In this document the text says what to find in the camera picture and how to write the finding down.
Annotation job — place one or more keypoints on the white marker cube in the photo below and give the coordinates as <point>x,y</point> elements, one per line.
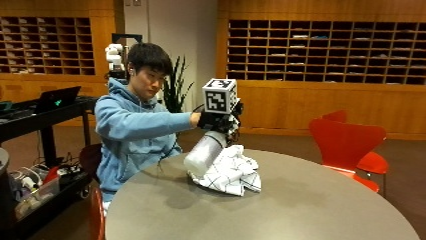
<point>219,95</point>

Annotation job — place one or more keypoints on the white checked cloth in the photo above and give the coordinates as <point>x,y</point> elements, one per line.
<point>232,171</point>

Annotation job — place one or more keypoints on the green potted plant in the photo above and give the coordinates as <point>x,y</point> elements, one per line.
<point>176,88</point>

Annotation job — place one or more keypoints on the the person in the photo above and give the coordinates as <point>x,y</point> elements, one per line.
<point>135,123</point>

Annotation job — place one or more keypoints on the red chair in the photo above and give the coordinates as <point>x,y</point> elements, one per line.
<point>361,146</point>
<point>346,145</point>
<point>97,215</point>

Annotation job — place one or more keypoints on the wooden mail slot shelf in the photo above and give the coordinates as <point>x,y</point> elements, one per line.
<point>326,51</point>
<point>47,45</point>

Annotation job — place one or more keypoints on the black laptop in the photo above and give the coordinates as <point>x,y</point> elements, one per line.
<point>55,99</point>

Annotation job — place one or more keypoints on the black cart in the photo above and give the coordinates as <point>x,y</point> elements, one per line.
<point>38,160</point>

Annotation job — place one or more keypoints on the clear plastic bin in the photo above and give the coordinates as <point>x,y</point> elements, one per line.
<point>35,195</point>

